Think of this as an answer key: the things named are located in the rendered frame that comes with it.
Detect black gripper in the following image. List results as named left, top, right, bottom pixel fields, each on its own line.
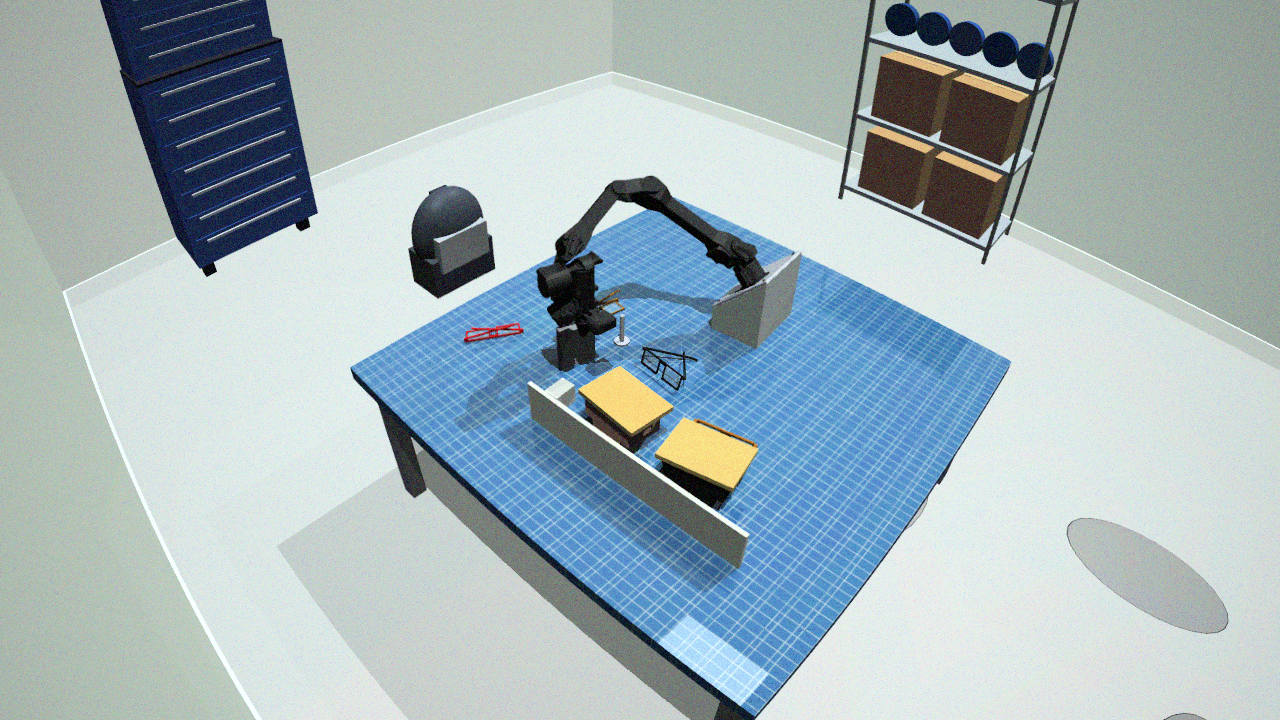
left=550, top=284, right=617, bottom=337

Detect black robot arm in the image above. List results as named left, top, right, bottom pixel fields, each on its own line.
left=538, top=176, right=771, bottom=325

